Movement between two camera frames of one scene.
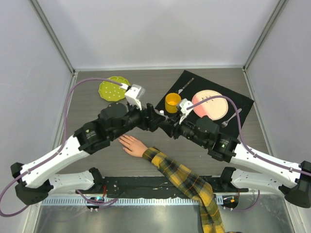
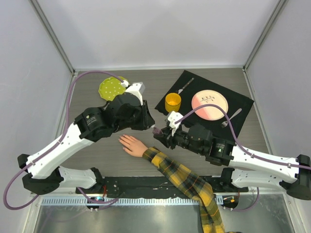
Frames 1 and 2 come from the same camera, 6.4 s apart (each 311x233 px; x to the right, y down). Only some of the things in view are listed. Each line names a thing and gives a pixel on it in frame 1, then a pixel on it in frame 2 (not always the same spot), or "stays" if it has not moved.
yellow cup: x=172 y=101 stays
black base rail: x=151 y=186 stays
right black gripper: x=169 y=126 to x=166 y=137
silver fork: x=225 y=123 stays
